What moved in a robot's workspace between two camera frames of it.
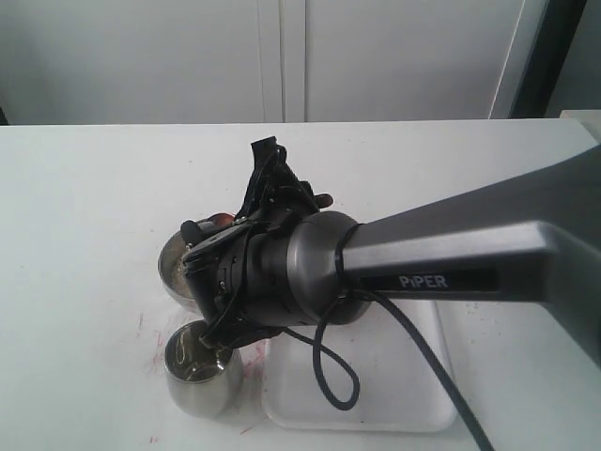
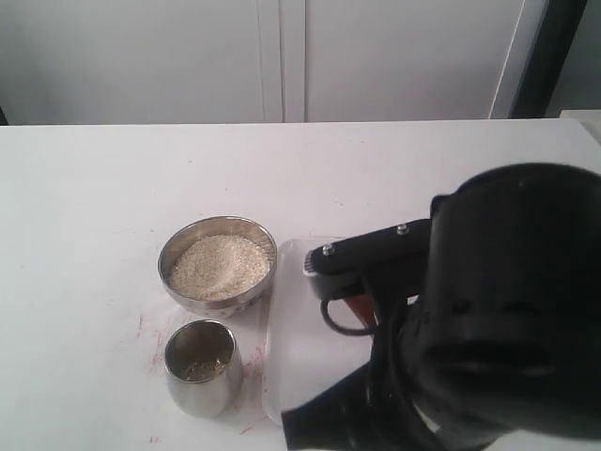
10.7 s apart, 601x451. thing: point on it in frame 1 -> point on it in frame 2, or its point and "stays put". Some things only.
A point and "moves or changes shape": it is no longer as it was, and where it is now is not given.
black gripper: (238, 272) -> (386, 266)
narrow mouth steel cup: (203, 382) stays put
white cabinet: (248, 61) stays put
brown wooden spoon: (322, 201) moves or changes shape
